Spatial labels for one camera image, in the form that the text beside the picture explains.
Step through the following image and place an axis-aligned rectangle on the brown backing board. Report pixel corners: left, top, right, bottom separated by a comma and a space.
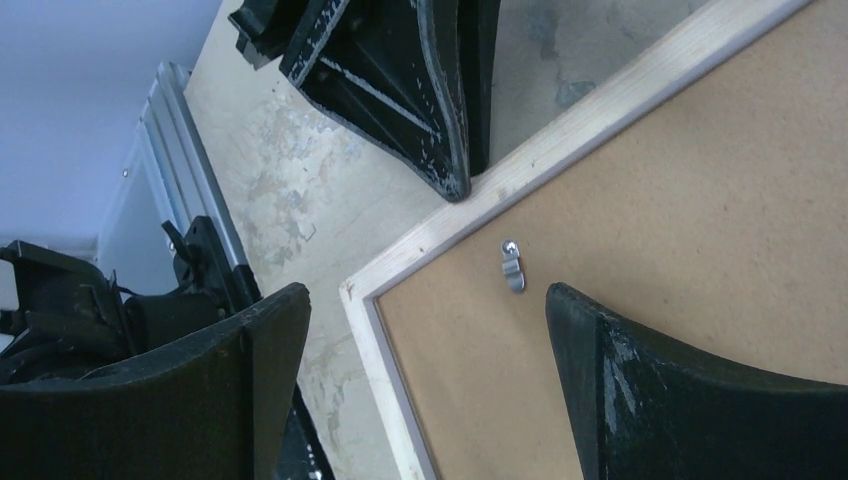
377, 1, 847, 479

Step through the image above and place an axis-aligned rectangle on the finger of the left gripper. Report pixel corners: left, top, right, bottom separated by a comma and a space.
457, 0, 501, 176

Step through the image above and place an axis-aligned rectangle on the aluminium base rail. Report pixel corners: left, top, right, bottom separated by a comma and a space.
94, 62, 248, 294

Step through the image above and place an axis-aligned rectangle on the metal turn clip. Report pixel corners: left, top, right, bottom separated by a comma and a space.
501, 239, 526, 293

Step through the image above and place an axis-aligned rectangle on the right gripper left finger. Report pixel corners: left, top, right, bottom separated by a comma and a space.
0, 283, 313, 480

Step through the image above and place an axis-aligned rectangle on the picture frame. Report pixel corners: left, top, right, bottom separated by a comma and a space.
339, 0, 807, 479

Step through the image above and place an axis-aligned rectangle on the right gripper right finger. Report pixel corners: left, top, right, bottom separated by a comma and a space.
545, 283, 847, 479

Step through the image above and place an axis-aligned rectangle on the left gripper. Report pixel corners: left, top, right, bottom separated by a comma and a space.
228, 0, 471, 202

